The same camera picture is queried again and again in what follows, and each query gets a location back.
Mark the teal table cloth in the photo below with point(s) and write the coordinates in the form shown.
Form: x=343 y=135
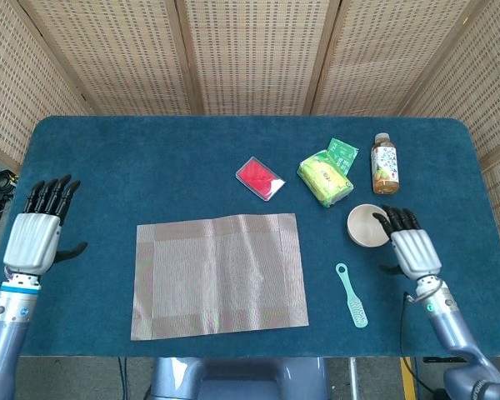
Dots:
x=108 y=175

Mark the red ink pad box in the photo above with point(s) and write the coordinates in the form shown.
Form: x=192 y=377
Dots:
x=258 y=177

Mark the cream ceramic bowl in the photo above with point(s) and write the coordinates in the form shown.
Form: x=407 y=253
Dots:
x=364 y=227

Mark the grey metal table leg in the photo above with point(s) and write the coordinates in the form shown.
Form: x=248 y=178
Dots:
x=353 y=379

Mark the mint green brush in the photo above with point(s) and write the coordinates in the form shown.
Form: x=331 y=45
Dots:
x=356 y=308

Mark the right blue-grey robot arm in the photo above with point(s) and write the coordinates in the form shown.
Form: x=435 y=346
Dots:
x=450 y=329

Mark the woven grey-brown placemat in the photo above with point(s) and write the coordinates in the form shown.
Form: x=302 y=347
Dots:
x=216 y=275

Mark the woven bamboo screen panel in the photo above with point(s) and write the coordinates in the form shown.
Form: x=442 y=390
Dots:
x=379 y=58
x=16 y=83
x=254 y=54
x=483 y=83
x=121 y=58

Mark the yellow floor tape strip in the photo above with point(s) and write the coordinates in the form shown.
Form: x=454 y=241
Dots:
x=408 y=379

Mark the yellow-green snack pack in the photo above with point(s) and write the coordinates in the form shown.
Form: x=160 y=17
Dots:
x=325 y=179

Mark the left silver-black robot hand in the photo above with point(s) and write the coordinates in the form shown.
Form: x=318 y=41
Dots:
x=31 y=241

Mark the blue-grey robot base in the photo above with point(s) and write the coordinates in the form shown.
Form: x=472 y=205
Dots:
x=241 y=379

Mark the green sachet packet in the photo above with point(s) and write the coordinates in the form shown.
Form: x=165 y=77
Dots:
x=343 y=152

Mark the tea drink bottle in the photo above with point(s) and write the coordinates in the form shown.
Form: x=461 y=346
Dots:
x=385 y=166

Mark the right silver-black robot hand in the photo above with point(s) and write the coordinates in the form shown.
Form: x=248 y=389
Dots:
x=416 y=252

